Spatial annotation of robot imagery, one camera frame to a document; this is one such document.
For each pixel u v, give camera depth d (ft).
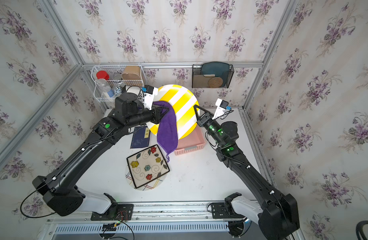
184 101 2.13
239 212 1.99
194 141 3.25
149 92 1.77
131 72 2.88
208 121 1.92
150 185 2.68
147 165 2.89
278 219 1.26
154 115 1.80
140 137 3.33
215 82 3.17
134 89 3.08
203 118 1.93
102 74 2.99
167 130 2.05
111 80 3.04
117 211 2.24
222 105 1.92
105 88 2.84
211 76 3.05
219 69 3.08
